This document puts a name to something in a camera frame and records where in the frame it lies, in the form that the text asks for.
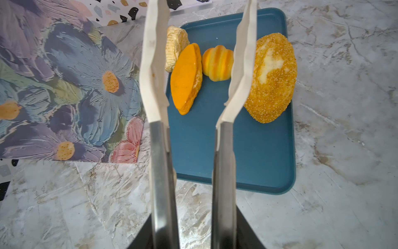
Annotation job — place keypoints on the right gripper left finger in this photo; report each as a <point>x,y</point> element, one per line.
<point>161,173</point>

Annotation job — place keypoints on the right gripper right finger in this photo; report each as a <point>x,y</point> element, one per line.
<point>224,210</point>

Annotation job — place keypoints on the small ridged bun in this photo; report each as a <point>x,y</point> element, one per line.
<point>217,63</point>

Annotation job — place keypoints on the large round bread loaf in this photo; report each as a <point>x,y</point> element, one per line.
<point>274,78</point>

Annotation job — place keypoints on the orange oval bread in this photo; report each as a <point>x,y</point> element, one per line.
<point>186,78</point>

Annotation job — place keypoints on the floral paper bag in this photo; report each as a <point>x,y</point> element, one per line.
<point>68,93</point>

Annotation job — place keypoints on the small crusty bread piece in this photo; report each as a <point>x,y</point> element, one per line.
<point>176,42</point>

